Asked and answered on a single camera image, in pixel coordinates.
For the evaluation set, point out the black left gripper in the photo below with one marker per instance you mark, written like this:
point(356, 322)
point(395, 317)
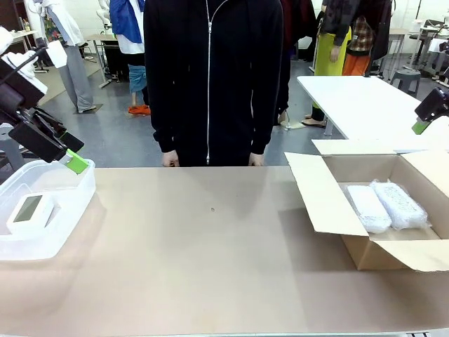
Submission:
point(14, 94)

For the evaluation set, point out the unwrapped white digital clock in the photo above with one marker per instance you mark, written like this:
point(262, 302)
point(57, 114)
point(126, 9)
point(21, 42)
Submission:
point(31, 210)

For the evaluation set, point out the bubble-wrapped clock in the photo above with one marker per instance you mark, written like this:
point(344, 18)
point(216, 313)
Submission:
point(400, 207)
point(368, 210)

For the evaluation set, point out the person's right forearm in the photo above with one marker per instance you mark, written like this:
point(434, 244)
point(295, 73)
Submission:
point(163, 119)

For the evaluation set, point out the person's left forearm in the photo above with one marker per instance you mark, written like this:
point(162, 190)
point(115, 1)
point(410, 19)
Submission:
point(264, 119)

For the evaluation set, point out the person's right hand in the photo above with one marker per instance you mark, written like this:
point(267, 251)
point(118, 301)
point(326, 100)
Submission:
point(170, 159)

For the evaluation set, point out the person's left hand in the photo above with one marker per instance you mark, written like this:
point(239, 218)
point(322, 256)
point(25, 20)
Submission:
point(256, 159)

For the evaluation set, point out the grey plastic stool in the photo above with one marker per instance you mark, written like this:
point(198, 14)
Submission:
point(407, 75)
point(8, 140)

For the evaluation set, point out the background workstation desk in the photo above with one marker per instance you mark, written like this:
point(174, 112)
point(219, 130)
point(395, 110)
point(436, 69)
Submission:
point(431, 38)

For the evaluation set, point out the clear plastic bin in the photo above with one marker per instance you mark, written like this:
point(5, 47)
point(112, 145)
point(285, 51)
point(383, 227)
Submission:
point(70, 217)

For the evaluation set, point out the person in orange trousers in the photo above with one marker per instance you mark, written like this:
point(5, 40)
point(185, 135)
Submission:
point(354, 65)

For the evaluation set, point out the white background side table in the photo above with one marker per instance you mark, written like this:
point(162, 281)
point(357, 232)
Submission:
point(21, 34)

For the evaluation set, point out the wooden background desk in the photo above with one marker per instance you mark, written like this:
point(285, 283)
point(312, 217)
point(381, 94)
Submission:
point(105, 36)

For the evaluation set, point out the person in yellow skirt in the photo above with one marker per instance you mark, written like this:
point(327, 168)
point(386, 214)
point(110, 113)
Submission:
point(328, 56)

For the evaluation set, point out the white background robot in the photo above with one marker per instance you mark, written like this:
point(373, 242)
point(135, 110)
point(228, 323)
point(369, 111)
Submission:
point(103, 14)

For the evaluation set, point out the figure in blue white garment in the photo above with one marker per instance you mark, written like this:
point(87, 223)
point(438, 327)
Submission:
point(124, 21)

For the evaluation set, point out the open cardboard box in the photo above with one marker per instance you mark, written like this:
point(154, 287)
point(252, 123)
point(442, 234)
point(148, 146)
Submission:
point(315, 196)

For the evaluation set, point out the person in black zip jacket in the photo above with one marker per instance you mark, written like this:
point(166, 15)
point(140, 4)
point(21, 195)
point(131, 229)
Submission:
point(182, 70)

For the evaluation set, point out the person in dark clothes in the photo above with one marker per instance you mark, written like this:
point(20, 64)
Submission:
point(298, 28)

